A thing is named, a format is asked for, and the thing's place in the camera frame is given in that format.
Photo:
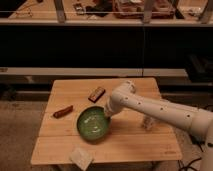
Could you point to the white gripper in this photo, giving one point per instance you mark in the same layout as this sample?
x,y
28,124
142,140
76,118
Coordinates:
x,y
108,110

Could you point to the green ceramic bowl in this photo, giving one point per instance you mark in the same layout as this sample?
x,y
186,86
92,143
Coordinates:
x,y
92,124

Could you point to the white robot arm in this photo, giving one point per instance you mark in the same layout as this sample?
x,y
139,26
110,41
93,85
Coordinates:
x,y
196,121

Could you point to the brown rectangular block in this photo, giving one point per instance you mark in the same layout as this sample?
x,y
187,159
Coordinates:
x,y
96,94

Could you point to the wooden table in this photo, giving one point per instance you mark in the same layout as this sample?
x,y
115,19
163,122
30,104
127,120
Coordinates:
x,y
126,141

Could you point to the brown sausage-shaped toy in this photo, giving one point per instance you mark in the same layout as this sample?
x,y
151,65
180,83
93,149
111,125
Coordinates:
x,y
63,112

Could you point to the clear glass cup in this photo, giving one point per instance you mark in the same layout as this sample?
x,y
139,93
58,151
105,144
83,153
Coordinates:
x,y
148,123

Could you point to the white folded cloth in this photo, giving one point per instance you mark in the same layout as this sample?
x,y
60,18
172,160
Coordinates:
x,y
81,158

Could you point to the brown tray on shelf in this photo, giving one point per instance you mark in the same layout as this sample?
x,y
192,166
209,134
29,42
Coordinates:
x,y
135,9

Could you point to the long metal shelf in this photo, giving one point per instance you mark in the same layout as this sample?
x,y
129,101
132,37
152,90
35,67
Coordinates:
x,y
61,12

